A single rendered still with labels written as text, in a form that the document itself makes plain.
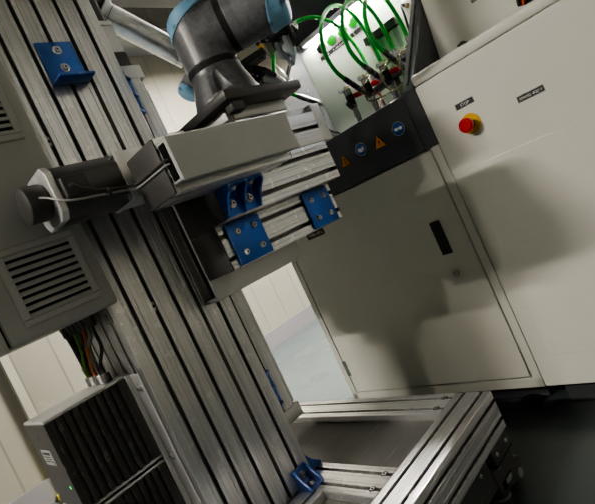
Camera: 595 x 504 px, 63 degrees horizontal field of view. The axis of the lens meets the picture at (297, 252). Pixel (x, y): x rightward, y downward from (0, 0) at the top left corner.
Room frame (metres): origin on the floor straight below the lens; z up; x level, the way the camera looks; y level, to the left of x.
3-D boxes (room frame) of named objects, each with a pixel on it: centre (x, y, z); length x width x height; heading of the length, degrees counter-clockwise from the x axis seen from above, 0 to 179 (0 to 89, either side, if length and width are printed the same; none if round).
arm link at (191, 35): (1.08, -0.01, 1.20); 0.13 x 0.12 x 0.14; 79
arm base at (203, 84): (1.08, 0.00, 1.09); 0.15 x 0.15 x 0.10
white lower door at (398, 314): (1.55, -0.21, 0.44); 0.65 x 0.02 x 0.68; 45
